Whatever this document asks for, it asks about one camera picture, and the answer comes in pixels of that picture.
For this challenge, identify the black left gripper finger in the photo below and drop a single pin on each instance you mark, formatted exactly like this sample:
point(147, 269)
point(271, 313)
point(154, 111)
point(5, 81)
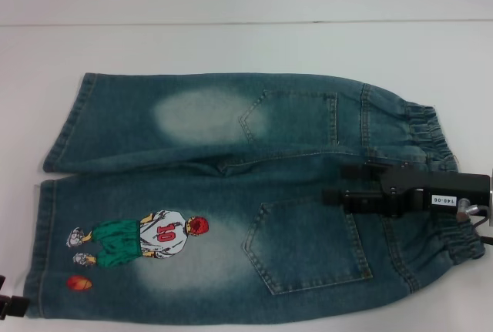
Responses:
point(15, 306)
point(2, 282)

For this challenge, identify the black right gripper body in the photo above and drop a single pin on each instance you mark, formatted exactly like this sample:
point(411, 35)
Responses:
point(408, 191)

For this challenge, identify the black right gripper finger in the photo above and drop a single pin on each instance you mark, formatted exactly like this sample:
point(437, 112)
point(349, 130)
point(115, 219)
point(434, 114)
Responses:
point(354, 198)
point(362, 172)

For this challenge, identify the blue denim shorts with print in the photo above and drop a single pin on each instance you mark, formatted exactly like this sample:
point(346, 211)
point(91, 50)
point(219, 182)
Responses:
point(292, 178)

